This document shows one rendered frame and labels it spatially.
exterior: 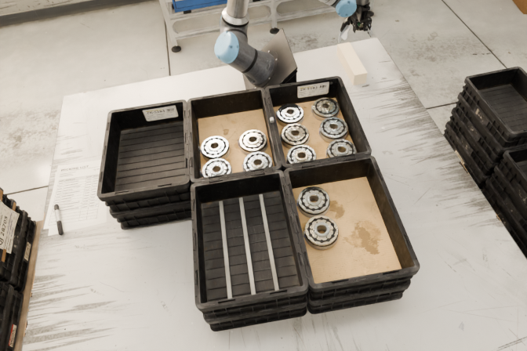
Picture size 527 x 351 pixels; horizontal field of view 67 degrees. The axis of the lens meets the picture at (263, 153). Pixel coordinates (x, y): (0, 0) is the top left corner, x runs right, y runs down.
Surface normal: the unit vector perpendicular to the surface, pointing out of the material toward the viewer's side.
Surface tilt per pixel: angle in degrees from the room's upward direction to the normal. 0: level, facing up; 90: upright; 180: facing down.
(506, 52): 0
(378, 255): 0
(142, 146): 0
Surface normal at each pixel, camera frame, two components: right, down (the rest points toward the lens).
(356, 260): -0.07, -0.62
